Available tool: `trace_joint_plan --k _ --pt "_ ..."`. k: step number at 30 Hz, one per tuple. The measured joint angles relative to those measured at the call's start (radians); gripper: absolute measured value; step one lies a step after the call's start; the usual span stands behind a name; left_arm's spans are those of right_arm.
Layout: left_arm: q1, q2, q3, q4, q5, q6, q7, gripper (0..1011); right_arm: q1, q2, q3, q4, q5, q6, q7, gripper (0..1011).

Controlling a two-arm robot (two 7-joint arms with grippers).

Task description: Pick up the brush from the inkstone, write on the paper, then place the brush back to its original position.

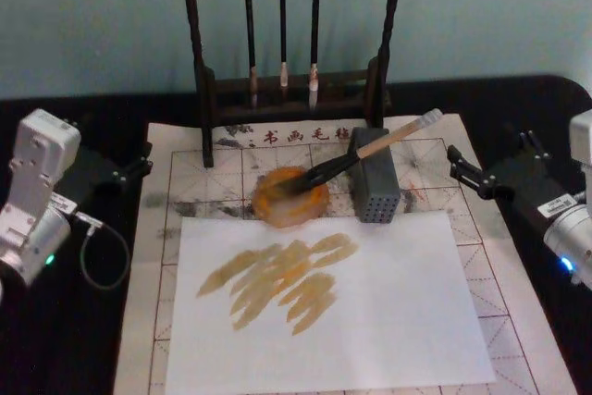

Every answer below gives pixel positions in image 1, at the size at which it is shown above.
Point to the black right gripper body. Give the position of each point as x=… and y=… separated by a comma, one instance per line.
x=532, y=187

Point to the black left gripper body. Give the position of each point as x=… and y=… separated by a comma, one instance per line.
x=90, y=173

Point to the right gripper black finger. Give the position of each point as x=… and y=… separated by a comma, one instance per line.
x=533, y=145
x=476, y=177

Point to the right robot arm silver joint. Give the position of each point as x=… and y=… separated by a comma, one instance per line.
x=573, y=238

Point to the white gridded calligraphy felt mat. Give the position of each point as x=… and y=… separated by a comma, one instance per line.
x=485, y=251

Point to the dark wooden brush rack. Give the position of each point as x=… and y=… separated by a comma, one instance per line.
x=204, y=90

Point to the grey perforated rectangular block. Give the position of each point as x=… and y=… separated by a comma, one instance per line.
x=375, y=182

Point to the hanging brush brown tip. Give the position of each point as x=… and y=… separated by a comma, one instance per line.
x=251, y=43

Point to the round orange paint dish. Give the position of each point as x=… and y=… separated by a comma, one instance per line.
x=296, y=214

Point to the white paper with ochre strokes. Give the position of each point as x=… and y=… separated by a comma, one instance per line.
x=393, y=321

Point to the black table cloth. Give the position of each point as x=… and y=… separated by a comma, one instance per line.
x=69, y=344

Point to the hanging brush short pale tip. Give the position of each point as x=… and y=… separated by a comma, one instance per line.
x=282, y=20

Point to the hanging brush long white tip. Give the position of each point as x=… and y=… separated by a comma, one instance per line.
x=315, y=20

